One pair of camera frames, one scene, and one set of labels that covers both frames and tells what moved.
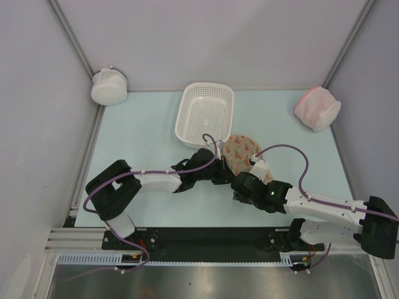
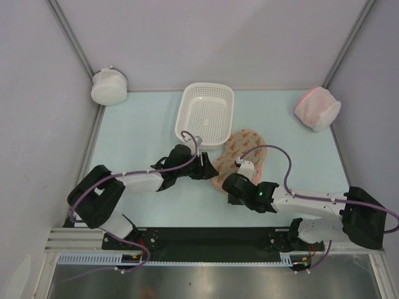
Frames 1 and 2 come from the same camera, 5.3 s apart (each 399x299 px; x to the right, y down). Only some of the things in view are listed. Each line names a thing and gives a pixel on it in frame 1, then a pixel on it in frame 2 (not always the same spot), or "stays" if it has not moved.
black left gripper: (225, 174) to (206, 171)
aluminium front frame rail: (78, 240) stays
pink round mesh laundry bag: (317, 109) stays
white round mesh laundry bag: (110, 86) stays
